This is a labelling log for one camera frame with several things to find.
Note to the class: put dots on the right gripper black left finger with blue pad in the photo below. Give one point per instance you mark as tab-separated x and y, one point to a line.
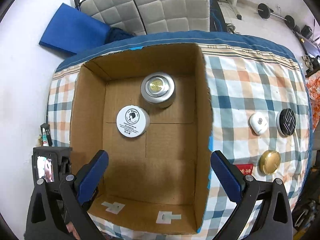
54	205

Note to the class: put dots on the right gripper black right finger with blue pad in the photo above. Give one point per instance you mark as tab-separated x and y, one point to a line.
274	220

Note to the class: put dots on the white compact case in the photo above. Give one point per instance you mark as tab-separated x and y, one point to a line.
258	123

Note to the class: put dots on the white purifying cream jar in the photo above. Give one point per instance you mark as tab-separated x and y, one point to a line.
132	121

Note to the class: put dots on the silver metal tin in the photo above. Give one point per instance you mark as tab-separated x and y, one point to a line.
158	89

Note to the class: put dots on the red small packet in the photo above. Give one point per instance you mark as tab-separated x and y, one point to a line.
245	169

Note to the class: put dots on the gold round compact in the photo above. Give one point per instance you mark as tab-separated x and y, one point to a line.
269	162

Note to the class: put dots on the small bottles on floor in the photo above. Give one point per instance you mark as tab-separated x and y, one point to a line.
45	138

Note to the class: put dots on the black round patterned compact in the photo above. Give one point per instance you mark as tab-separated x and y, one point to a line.
286	122

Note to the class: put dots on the orange white patterned cloth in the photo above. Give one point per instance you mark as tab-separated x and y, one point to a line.
313	85

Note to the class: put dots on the brown cardboard box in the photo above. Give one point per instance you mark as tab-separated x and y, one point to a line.
156	182

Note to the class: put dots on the blue foam mat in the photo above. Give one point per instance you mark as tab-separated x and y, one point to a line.
72	31

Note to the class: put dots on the chrome dumbbell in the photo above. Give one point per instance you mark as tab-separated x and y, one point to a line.
230	28

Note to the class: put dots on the grey tufted headboard cushion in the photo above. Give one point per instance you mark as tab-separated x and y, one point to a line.
143	17

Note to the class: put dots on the black camera with screen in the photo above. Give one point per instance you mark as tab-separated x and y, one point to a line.
50	163

